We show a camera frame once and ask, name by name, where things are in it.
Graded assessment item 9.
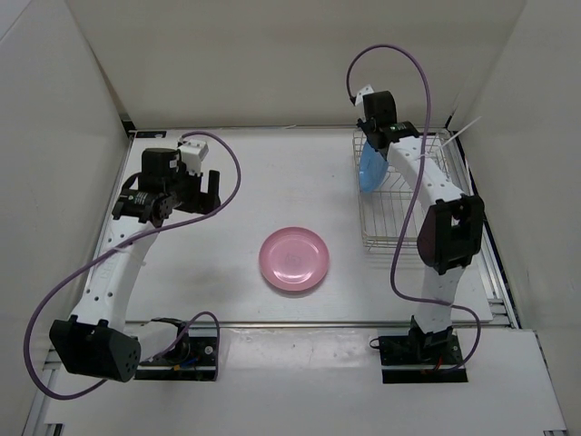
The blue plastic plate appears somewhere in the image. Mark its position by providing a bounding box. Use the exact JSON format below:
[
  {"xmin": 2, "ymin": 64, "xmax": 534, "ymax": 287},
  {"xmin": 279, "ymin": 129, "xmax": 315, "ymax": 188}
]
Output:
[{"xmin": 359, "ymin": 141, "xmax": 389, "ymax": 193}]

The pink plastic plate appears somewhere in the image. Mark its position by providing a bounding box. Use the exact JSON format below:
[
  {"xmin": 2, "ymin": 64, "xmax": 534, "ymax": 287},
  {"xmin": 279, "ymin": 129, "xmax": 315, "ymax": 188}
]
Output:
[{"xmin": 258, "ymin": 226, "xmax": 330, "ymax": 293}]

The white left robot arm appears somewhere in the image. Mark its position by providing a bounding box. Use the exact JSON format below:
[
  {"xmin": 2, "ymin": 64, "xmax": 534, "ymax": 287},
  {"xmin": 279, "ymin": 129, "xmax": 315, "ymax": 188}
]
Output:
[{"xmin": 49, "ymin": 141, "xmax": 221, "ymax": 382}]

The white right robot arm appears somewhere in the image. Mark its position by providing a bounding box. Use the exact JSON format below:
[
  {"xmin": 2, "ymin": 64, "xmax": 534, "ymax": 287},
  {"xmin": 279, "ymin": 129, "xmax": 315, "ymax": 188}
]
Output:
[{"xmin": 354, "ymin": 85, "xmax": 484, "ymax": 363}]

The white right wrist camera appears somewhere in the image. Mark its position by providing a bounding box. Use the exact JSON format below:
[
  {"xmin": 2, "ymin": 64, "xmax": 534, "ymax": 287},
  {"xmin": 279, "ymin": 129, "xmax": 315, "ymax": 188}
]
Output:
[{"xmin": 351, "ymin": 84, "xmax": 374, "ymax": 106}]

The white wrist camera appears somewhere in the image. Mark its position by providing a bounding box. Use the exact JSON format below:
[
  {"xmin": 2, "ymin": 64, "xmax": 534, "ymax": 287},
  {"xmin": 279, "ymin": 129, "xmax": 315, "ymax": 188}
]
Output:
[
  {"xmin": 178, "ymin": 139, "xmax": 209, "ymax": 176},
  {"xmin": 351, "ymin": 84, "xmax": 374, "ymax": 106}
]

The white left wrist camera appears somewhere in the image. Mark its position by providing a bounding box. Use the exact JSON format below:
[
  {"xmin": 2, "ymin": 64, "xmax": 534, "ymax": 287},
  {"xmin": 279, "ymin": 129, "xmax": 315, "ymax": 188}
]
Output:
[{"xmin": 178, "ymin": 139, "xmax": 209, "ymax": 176}]

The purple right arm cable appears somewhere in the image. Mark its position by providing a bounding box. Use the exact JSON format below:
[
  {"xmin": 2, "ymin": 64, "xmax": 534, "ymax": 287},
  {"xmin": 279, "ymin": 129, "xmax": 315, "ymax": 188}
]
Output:
[{"xmin": 345, "ymin": 44, "xmax": 482, "ymax": 372}]

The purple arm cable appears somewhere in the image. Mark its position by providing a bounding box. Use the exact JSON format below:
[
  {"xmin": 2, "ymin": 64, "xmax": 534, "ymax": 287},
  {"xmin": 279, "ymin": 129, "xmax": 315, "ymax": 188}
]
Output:
[
  {"xmin": 345, "ymin": 44, "xmax": 482, "ymax": 372},
  {"xmin": 22, "ymin": 130, "xmax": 242, "ymax": 401}
]

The chrome wire dish rack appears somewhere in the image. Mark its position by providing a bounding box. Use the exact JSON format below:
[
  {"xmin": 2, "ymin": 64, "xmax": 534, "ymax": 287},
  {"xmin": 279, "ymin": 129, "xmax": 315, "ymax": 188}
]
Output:
[{"xmin": 352, "ymin": 130, "xmax": 451, "ymax": 253}]

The white cable tie right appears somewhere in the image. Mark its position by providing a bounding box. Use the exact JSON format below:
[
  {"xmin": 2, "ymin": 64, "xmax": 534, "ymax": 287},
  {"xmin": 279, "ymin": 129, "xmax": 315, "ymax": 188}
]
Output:
[{"xmin": 418, "ymin": 116, "xmax": 482, "ymax": 159}]

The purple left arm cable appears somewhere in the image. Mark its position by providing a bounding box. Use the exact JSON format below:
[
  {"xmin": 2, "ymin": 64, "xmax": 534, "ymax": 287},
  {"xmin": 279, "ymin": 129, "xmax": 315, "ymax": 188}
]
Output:
[{"xmin": 22, "ymin": 130, "xmax": 242, "ymax": 401}]

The aluminium front table rail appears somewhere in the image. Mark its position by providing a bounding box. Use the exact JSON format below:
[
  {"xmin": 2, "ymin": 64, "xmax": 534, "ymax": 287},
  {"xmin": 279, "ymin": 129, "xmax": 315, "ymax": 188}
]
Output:
[{"xmin": 126, "ymin": 320, "xmax": 414, "ymax": 329}]

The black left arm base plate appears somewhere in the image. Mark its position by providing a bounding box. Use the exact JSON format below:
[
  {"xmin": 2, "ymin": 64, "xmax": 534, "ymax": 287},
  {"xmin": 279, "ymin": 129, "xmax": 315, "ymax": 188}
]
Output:
[{"xmin": 134, "ymin": 326, "xmax": 220, "ymax": 382}]

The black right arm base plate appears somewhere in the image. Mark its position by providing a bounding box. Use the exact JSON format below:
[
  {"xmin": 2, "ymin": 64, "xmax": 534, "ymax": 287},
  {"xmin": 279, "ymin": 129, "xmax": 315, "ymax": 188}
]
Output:
[{"xmin": 369, "ymin": 334, "xmax": 468, "ymax": 384}]

